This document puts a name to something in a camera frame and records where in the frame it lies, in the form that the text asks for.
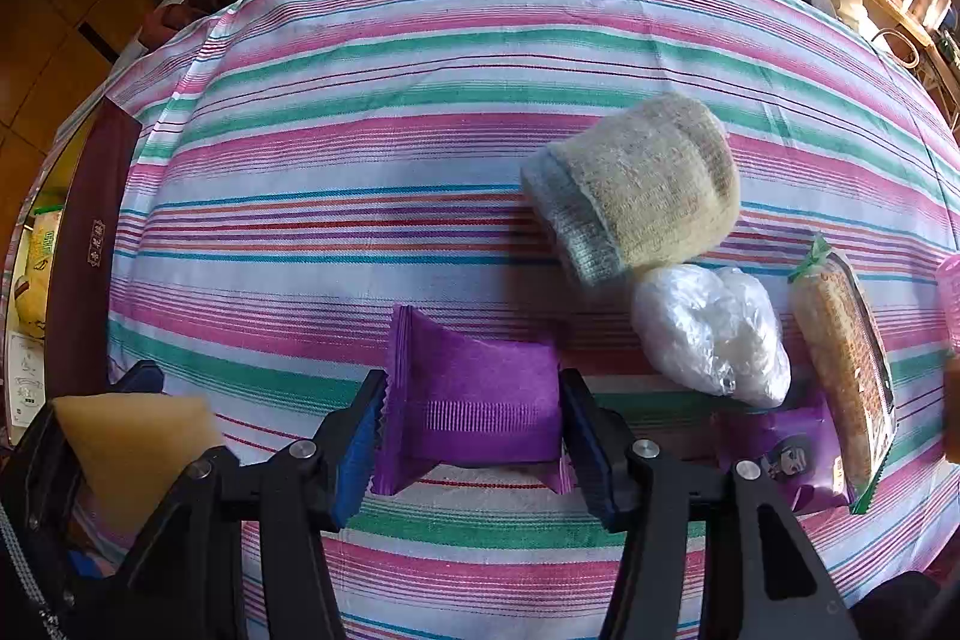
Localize yellow sponge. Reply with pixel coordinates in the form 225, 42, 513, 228
52, 393, 223, 534

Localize cracker pack green ends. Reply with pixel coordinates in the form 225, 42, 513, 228
788, 236, 896, 515

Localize clear plastic bag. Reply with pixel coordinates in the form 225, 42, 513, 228
630, 263, 791, 409

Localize purple snack packet plain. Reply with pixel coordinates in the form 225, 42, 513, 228
371, 305, 573, 495

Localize purple snack packet cartoon face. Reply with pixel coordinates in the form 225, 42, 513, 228
711, 395, 851, 515

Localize yellow sponge block far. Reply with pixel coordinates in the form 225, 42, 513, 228
942, 353, 960, 464

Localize dark red storage box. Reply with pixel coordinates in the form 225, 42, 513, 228
44, 99, 140, 398

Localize pink hair roller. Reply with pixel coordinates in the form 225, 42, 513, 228
935, 253, 960, 353

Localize cream knitted rolled sock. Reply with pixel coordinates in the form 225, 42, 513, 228
521, 92, 740, 292

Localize striped colourful tablecloth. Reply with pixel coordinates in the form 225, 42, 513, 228
106, 0, 958, 601

